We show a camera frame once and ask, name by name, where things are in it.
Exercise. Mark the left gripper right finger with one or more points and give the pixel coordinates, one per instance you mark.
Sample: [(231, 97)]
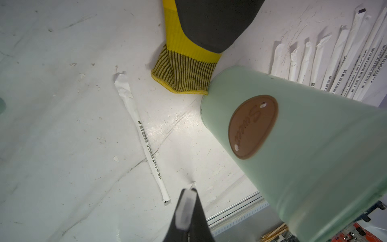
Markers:
[(198, 230)]

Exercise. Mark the green storage cup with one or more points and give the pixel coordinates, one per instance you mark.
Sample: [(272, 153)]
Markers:
[(319, 159)]

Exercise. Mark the green hand brush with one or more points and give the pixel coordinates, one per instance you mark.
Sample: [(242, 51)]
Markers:
[(2, 106)]

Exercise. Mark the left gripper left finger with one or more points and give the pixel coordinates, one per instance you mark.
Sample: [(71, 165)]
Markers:
[(174, 234)]

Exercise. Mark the aluminium front rail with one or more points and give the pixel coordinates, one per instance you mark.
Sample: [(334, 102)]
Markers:
[(236, 213)]

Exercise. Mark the black yellow work glove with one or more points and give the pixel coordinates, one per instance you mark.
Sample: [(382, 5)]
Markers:
[(197, 34)]

